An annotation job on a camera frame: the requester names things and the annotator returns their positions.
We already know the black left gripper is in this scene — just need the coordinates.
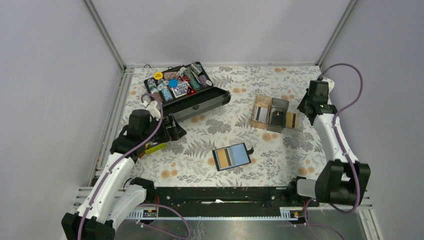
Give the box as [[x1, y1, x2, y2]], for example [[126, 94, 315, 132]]
[[142, 112, 186, 144]]

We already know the gold credit card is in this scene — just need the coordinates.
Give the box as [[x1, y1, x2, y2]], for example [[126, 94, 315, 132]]
[[215, 148, 233, 169]]

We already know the black card holder wallet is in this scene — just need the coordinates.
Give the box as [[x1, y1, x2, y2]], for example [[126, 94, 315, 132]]
[[212, 143, 254, 172]]

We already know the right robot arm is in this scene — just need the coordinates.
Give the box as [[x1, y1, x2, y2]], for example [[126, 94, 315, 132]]
[[286, 79, 371, 208]]

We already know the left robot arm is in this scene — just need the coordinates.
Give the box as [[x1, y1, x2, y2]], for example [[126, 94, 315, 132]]
[[61, 100, 172, 240]]

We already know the clear transparent card box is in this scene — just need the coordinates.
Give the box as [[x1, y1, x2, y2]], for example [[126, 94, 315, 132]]
[[284, 111, 305, 132]]

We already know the gold striped card in box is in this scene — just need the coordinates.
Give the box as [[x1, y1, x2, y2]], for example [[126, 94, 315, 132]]
[[285, 112, 298, 129]]

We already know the smoky grey transparent card box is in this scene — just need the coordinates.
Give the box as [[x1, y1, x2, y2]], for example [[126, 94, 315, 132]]
[[266, 97, 289, 133]]

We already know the blue playing card deck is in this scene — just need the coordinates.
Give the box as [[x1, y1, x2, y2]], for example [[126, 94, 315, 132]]
[[171, 82, 190, 99]]

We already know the white striped card in box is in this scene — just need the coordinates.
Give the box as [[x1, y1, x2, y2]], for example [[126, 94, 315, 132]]
[[254, 106, 268, 123]]

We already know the green purple toy block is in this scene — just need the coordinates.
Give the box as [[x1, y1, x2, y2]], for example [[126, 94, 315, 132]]
[[138, 143, 167, 158]]

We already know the blue poker chip stack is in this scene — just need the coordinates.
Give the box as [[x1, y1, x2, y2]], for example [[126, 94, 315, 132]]
[[161, 87, 174, 102]]

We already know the black poker chip case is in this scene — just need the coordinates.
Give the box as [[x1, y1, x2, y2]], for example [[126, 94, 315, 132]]
[[143, 61, 231, 121]]

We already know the red triangular dealer button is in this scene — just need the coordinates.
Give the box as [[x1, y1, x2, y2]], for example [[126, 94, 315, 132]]
[[186, 86, 197, 96]]

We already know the blue round dealer chip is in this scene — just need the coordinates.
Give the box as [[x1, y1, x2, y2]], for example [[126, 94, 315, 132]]
[[168, 78, 179, 88]]

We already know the yellow round chip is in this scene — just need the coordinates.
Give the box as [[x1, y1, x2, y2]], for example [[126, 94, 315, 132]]
[[153, 71, 164, 81]]

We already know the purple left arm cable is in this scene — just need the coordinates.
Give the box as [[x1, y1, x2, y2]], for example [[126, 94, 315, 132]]
[[76, 93, 192, 240]]

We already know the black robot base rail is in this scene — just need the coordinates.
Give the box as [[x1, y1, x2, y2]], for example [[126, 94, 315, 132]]
[[144, 186, 309, 208]]

